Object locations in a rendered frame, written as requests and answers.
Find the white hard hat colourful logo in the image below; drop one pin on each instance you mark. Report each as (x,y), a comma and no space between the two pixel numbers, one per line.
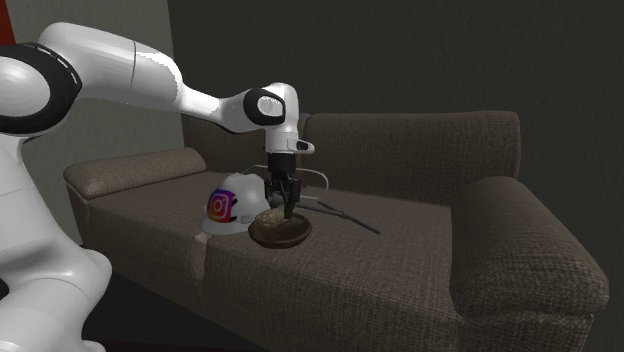
(244,195)

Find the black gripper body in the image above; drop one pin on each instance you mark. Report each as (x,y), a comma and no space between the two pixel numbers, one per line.
(281,166)

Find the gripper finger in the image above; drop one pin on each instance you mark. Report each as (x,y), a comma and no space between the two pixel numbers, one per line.
(271,192)
(294,195)

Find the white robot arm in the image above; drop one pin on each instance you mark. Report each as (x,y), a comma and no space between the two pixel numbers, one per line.
(58,273)

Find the beige lumpy food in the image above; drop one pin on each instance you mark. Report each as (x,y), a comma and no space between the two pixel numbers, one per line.
(270,218)

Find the brown fabric sofa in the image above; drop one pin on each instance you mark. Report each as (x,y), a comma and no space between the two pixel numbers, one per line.
(390,273)

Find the dark brown bowl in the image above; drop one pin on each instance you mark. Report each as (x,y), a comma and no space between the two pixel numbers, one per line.
(280,236)

